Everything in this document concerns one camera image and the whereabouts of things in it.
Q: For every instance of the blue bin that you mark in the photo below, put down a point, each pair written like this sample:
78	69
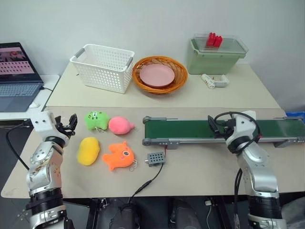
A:
296	115

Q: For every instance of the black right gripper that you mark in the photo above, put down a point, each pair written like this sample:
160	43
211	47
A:
225	128

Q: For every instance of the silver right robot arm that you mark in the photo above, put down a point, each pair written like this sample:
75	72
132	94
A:
256	167

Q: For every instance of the dark rounded shape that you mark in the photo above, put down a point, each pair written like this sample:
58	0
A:
184	214
121	217

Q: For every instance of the green plush toy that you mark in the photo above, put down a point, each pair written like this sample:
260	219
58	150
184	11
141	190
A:
96	119

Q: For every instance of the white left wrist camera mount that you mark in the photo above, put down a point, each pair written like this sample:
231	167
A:
43	125

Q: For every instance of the white perforated plastic basket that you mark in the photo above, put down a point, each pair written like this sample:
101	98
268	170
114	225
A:
103	69

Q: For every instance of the yellow plush toy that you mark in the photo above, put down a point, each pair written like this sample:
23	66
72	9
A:
87	150

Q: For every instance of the clear plastic lid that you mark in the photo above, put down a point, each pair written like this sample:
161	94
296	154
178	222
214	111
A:
233	46

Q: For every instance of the green storage box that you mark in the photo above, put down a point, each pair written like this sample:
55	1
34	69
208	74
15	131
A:
209	63

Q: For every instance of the red toy blocks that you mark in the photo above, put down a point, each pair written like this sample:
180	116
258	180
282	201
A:
214	40

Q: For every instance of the white computer mouse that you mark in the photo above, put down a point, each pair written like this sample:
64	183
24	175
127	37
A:
35	105

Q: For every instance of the orange fish plush toy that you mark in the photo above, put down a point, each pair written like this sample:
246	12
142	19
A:
120	155

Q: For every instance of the orange woven basket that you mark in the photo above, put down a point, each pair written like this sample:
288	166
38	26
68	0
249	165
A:
181	74

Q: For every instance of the green conveyor belt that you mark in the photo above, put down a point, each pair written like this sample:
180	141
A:
186	128

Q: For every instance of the pink plush toy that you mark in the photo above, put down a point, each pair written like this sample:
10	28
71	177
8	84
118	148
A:
119	125

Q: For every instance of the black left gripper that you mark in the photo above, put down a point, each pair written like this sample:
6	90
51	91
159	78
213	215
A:
64	129

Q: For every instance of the pink plate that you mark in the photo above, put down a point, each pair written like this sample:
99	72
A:
156	75

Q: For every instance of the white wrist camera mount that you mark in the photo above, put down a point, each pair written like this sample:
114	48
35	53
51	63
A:
43	125
243	126

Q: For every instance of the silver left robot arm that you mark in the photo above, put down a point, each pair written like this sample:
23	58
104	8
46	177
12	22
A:
44	167

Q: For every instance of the dark laptop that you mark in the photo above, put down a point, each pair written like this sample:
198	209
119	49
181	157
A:
16	78

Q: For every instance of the white side table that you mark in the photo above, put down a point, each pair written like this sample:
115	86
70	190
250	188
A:
51	81

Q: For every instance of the grey perforated control box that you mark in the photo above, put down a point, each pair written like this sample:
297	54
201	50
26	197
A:
155	159

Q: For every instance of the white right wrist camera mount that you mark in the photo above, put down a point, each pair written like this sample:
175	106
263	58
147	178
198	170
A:
243	126

